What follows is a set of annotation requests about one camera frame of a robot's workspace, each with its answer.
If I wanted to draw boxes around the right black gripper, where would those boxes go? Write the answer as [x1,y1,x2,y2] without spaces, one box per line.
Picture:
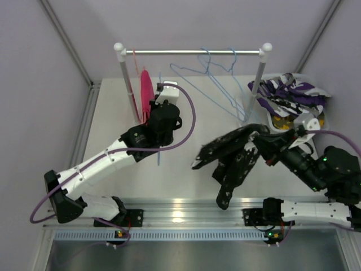
[252,129,330,194]

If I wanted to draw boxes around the yellow camouflage trousers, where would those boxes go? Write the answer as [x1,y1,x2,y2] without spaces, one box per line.
[269,113,325,131]

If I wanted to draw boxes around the blue hanger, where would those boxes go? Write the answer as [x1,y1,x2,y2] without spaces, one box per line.
[170,47,243,123]
[206,47,250,124]
[157,72,162,166]

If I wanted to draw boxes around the black camouflage trousers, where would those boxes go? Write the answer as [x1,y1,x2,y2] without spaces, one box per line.
[191,124,270,210]

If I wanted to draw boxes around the purple camouflage trousers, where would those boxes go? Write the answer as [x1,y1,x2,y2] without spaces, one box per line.
[256,73,331,117]

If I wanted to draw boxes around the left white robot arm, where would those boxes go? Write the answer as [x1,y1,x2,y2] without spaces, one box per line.
[44,102,182,226]

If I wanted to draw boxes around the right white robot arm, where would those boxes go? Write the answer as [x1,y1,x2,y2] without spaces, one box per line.
[252,129,360,231]

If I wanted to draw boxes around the pink trousers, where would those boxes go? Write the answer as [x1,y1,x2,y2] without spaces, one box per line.
[140,69,155,123]

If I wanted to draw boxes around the pink hanger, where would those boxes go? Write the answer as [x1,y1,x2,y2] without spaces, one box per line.
[133,49,145,123]

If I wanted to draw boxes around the white plastic basket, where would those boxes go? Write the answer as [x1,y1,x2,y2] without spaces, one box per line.
[262,73,330,133]

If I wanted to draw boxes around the white clothes rack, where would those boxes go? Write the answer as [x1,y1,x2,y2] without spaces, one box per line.
[113,43,274,128]

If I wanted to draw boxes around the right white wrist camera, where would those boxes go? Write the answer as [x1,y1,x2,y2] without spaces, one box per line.
[289,118,321,149]

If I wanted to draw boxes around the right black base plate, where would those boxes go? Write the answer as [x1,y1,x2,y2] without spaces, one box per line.
[242,208,281,226]

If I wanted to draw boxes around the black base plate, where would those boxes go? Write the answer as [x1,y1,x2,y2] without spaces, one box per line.
[242,208,281,226]
[92,208,144,228]

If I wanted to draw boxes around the aluminium rail frame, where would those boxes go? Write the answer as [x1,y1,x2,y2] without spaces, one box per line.
[42,81,350,243]

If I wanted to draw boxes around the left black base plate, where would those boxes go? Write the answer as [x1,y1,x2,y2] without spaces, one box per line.
[92,208,144,228]

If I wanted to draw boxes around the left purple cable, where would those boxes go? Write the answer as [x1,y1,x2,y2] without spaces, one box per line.
[29,82,196,249]

